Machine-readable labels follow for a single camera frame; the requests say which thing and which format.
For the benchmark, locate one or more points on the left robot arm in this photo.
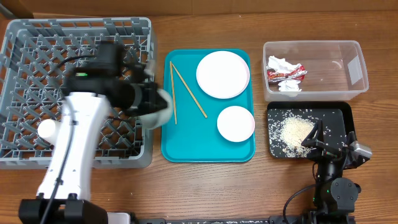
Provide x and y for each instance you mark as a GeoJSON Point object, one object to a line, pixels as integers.
{"type": "Point", "coordinates": [106, 81]}

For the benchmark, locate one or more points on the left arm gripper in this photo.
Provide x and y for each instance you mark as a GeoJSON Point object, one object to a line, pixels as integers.
{"type": "Point", "coordinates": [152, 96]}

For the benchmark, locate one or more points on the grey plastic dish rack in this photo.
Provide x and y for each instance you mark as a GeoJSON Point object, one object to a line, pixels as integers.
{"type": "Point", "coordinates": [36, 55]}

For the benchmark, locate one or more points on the white cup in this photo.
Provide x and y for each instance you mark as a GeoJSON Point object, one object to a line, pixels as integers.
{"type": "Point", "coordinates": [49, 129]}

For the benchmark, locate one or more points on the clear plastic bin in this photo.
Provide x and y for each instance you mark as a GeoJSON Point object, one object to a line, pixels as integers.
{"type": "Point", "coordinates": [336, 70]}

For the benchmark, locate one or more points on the rice pile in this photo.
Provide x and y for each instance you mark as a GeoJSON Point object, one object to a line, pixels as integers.
{"type": "Point", "coordinates": [287, 128]}

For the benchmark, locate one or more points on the grey bowl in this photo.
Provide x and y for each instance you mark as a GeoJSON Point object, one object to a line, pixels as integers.
{"type": "Point", "coordinates": [159, 118]}

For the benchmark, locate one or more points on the wooden chopstick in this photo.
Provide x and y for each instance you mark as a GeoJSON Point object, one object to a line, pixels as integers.
{"type": "Point", "coordinates": [190, 92]}
{"type": "Point", "coordinates": [173, 91]}

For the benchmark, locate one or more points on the black tray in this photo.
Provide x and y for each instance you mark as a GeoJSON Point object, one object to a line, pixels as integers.
{"type": "Point", "coordinates": [344, 107]}

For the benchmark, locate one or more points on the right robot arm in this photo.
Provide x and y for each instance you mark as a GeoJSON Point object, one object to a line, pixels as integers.
{"type": "Point", "coordinates": [334, 196]}

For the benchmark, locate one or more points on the white napkin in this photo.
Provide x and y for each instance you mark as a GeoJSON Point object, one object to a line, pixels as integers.
{"type": "Point", "coordinates": [282, 66]}

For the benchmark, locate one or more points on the teal plastic tray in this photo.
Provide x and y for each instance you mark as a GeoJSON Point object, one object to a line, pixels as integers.
{"type": "Point", "coordinates": [196, 138]}

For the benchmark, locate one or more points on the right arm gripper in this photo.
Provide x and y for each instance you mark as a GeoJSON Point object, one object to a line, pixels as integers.
{"type": "Point", "coordinates": [313, 140]}

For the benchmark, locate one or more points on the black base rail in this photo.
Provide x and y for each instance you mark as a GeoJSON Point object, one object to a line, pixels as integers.
{"type": "Point", "coordinates": [270, 220]}

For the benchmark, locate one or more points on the white round plate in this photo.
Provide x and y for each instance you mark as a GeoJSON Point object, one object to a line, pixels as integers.
{"type": "Point", "coordinates": [223, 74]}

